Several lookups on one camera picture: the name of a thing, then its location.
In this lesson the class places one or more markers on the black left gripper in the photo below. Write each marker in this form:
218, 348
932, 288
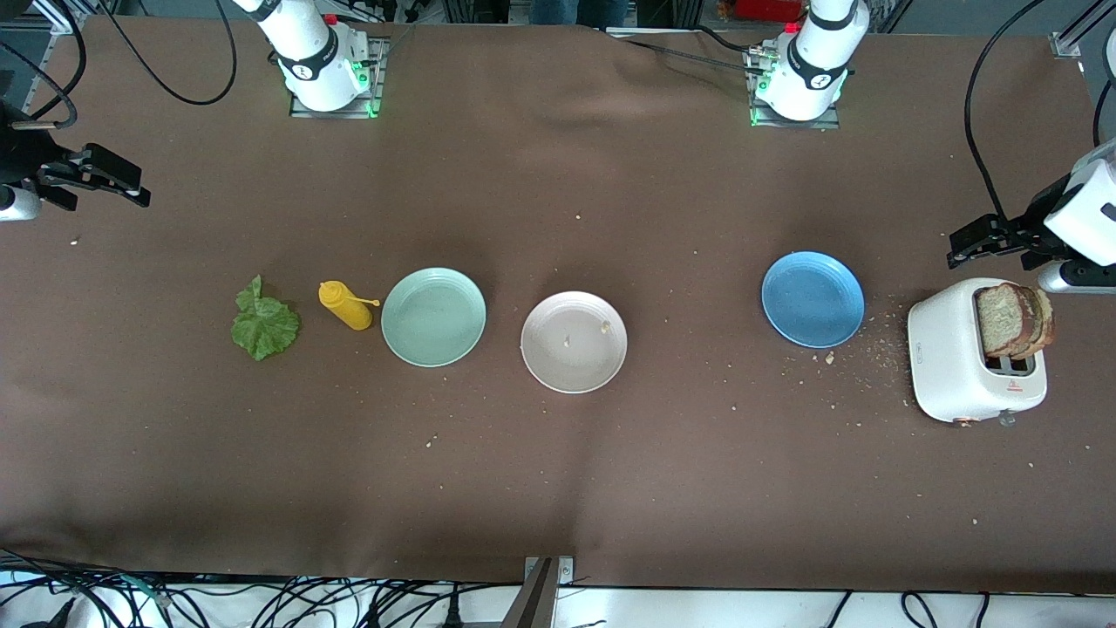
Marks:
1040, 215

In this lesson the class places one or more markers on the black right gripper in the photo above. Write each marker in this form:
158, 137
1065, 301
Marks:
24, 155

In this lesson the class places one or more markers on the brown bread slice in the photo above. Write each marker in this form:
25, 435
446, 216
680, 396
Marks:
1001, 318
1046, 323

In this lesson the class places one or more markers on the green lettuce leaf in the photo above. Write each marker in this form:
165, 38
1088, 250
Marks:
266, 327

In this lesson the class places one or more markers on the yellow mustard squeeze bottle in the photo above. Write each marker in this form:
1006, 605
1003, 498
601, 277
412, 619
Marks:
347, 310

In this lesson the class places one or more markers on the blue plate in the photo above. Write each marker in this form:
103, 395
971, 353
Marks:
813, 299

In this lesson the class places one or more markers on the pale green plate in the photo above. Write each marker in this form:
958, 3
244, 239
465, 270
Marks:
433, 318

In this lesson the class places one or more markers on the beige plate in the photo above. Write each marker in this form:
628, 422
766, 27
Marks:
567, 362

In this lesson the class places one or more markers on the white two-slot toaster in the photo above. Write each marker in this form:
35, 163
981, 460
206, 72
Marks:
946, 358

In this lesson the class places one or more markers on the red box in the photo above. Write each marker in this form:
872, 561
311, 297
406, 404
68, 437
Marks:
767, 9

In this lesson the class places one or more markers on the black power plug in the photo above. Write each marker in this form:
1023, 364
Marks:
452, 615
61, 615

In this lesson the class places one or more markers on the brown tablecloth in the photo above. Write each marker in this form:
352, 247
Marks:
558, 174

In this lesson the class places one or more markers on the aluminium frame rail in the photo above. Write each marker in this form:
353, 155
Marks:
65, 19
1068, 44

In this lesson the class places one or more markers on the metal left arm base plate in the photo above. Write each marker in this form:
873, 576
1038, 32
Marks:
828, 123

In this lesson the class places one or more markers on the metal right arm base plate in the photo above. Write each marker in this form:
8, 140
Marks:
301, 110

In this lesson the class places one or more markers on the metal mounting bracket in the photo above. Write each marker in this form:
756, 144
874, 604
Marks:
567, 571

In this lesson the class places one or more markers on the grey camera pole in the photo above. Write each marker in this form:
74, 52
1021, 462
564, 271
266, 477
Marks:
532, 606

